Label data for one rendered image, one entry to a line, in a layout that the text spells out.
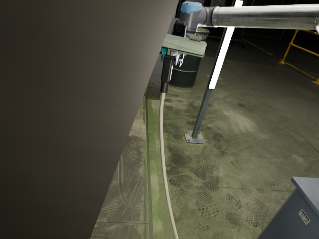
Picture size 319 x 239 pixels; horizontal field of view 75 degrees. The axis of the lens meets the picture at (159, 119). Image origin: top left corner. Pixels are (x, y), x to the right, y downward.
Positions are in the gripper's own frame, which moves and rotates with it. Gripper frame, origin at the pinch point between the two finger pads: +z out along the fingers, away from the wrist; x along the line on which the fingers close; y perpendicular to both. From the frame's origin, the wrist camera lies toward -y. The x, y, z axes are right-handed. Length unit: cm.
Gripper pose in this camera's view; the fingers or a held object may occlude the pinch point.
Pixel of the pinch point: (169, 50)
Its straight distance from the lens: 78.1
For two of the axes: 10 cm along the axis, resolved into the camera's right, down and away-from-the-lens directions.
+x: -9.5, -2.8, 1.7
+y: -1.5, 8.4, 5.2
